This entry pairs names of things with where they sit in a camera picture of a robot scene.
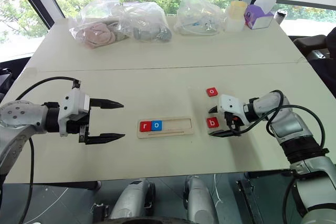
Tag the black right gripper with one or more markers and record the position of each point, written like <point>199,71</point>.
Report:
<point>232,121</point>

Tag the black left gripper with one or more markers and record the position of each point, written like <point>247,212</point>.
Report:
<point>77,125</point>

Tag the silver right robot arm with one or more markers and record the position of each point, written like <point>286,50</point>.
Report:
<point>291,127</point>

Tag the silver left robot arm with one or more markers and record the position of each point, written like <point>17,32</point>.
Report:
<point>21,119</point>

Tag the red letter b block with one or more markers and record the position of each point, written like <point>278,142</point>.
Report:
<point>212,123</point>

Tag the red letter o block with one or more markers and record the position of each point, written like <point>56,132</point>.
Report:
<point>212,92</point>

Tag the red letter r block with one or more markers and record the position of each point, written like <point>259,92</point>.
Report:
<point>145,126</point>

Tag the wooden letter tray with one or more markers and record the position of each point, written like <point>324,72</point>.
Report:
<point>176,127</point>

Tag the blue letter o block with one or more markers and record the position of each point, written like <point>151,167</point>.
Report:
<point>156,126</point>

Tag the silver right robot leg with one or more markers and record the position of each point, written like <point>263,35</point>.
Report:
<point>199,200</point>

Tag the silver robot leg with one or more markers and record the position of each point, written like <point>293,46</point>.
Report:
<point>131,200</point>
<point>199,200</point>

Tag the silver left robot leg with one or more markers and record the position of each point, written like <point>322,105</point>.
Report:
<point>131,200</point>

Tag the plastic bag with pink cloth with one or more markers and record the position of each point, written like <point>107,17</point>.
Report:
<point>97,33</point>

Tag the small black clamp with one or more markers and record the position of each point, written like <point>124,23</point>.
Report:
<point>101,211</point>

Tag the plastic bag with grey items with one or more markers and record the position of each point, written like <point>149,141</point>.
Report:
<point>151,33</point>

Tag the yellow lidded cup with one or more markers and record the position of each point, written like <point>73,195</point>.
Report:
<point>236,14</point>

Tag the dark object beside table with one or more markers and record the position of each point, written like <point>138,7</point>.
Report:
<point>5,79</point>

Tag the tall clear plastic bag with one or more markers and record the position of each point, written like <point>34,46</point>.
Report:
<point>197,11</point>

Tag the purple and white carton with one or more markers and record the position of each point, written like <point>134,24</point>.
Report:
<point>258,15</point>

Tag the black chair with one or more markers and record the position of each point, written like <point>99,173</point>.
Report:
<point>320,51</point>

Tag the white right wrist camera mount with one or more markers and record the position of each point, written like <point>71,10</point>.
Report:
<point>228,103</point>

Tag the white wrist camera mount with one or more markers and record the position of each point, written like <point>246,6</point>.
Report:
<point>73,106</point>
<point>228,103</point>

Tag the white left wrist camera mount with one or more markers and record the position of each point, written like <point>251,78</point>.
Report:
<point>73,106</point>

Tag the black metal table bracket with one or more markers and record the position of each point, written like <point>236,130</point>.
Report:
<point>246,200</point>

